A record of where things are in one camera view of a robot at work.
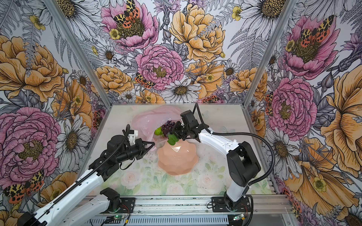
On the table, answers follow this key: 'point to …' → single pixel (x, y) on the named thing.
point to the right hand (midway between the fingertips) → (169, 134)
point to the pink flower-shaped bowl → (178, 159)
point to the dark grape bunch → (167, 128)
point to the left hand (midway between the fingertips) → (155, 147)
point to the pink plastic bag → (145, 123)
